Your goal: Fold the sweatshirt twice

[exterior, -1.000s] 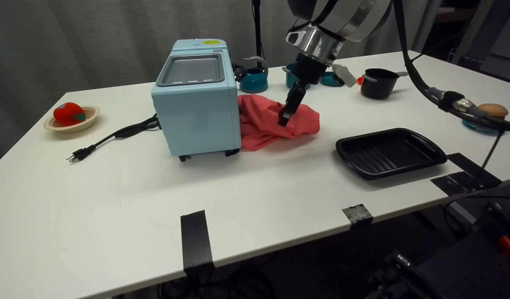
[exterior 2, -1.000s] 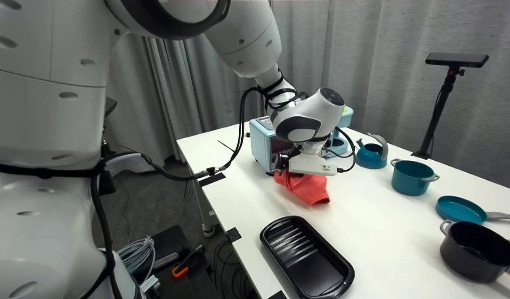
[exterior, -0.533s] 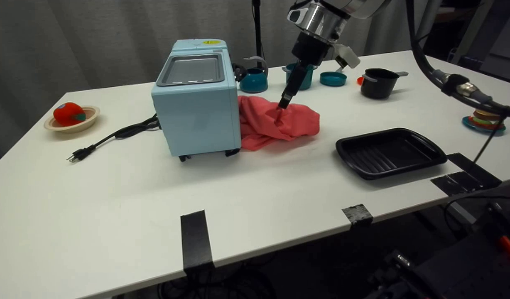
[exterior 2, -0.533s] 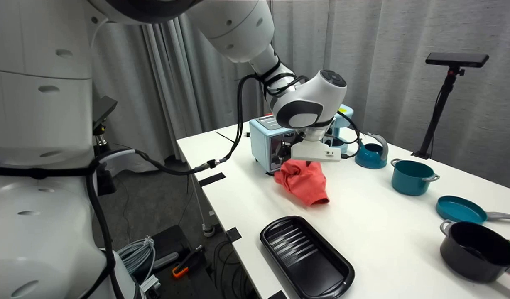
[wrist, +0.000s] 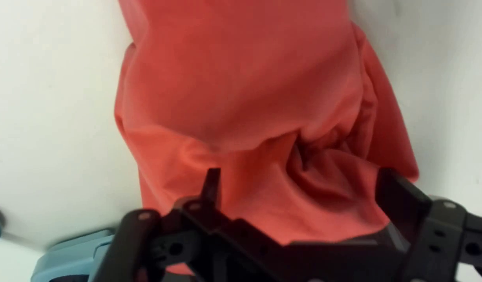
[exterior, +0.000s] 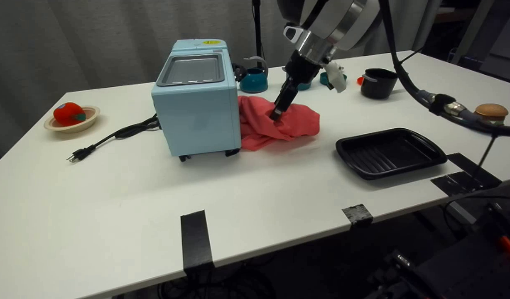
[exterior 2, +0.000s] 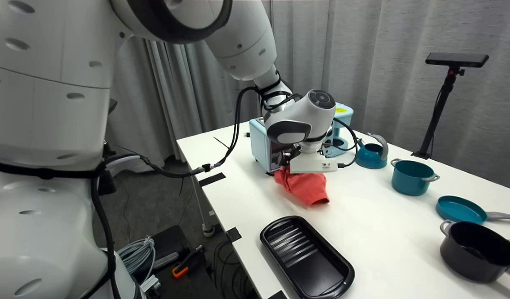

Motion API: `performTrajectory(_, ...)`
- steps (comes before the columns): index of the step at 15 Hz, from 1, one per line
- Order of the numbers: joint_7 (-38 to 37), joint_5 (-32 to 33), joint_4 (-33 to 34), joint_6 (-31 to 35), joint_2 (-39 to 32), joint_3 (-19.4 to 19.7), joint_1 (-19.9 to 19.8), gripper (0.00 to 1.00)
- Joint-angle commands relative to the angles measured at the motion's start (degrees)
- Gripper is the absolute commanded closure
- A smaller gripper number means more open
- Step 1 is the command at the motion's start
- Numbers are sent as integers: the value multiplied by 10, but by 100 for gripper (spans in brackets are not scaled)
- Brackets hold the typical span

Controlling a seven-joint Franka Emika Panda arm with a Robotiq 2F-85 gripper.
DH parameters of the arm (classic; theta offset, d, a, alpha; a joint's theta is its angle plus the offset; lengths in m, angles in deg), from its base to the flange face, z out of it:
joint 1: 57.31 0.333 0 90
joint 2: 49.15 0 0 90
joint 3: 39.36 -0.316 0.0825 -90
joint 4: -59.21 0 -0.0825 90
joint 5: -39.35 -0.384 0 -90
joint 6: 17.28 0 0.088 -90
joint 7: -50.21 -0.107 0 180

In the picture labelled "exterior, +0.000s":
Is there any orange handled tool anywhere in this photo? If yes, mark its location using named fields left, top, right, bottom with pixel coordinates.
left=497, top=235, right=510, bottom=263

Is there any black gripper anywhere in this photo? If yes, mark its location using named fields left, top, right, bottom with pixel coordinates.
left=268, top=52, right=324, bottom=124

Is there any black ridged grill tray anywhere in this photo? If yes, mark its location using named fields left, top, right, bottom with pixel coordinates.
left=334, top=127, right=449, bottom=182

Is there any long black tape strip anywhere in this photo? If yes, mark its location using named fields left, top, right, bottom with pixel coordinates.
left=180, top=210, right=216, bottom=273

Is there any small black tape piece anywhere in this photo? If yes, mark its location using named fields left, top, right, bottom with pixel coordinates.
left=341, top=203, right=374, bottom=227

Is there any teal toy kettle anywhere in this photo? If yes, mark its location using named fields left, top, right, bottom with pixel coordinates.
left=231, top=55, right=271, bottom=95

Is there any wide black tape patch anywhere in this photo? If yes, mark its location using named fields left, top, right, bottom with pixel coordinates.
left=429, top=152, right=504, bottom=197

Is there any red sweatshirt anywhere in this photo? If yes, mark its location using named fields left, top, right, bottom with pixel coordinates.
left=236, top=95, right=323, bottom=153

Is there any toy hamburger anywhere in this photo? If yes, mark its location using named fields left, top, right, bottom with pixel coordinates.
left=474, top=102, right=510, bottom=122

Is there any red toy tomato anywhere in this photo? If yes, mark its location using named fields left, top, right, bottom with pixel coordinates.
left=52, top=102, right=88, bottom=129

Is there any light blue toaster oven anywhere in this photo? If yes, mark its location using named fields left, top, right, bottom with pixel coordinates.
left=150, top=37, right=243, bottom=163

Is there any black power cord with plug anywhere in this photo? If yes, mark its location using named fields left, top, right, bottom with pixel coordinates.
left=67, top=114, right=163, bottom=165

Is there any red fruit on plate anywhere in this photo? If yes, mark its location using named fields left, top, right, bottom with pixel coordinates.
left=44, top=105, right=102, bottom=135

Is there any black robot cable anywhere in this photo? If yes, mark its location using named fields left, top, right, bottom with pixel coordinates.
left=376, top=0, right=510, bottom=138

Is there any black toy pot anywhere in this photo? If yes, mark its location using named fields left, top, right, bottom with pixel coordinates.
left=358, top=67, right=401, bottom=102

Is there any black camera tripod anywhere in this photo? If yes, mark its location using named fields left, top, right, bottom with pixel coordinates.
left=250, top=0, right=266, bottom=59

